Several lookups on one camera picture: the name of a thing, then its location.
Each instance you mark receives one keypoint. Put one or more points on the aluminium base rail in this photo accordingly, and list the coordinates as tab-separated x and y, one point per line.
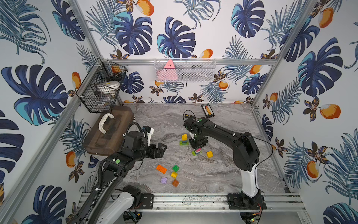
217	202

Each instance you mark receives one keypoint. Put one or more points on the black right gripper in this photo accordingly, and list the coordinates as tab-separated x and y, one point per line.
195	147

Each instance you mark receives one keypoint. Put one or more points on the black screwdriver bit case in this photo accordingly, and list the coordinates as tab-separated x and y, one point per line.
207	110

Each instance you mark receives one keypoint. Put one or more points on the yellow small lego brick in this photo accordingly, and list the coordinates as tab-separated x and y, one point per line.
184	137

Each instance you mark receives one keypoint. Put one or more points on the yellow lego brick near arm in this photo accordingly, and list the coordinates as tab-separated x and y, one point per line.
209	154

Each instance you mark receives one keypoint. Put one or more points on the green square lego brick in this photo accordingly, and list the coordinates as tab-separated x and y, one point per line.
175	168

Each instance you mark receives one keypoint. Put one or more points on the orange long lego brick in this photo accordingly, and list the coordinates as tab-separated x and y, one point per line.
161	169

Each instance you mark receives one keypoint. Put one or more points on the pink triangular object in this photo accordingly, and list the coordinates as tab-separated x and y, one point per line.
168	72

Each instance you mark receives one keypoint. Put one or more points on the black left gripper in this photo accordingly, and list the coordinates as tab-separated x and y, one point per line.
156	150

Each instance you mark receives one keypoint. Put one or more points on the white wire wall shelf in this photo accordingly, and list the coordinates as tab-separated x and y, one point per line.
190	69

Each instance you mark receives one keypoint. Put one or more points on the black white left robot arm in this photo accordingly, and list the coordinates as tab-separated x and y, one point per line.
135	147

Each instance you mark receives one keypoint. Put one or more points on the purple square lego brick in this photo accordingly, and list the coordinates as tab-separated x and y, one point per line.
163	180

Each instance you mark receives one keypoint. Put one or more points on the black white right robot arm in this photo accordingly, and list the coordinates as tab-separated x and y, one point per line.
245	156

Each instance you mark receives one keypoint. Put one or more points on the brown translucent tool case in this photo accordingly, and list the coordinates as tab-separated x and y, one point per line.
106	136

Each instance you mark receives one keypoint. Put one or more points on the brown square lego brick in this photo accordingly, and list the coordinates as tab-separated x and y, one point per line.
175	183

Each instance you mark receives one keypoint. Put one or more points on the white object in basket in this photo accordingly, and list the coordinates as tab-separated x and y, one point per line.
108	87

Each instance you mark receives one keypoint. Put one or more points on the black wire basket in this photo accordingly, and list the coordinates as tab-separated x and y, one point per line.
101	71

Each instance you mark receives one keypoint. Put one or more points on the yellow sloped lego brick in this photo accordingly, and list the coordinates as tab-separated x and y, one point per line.
174	174

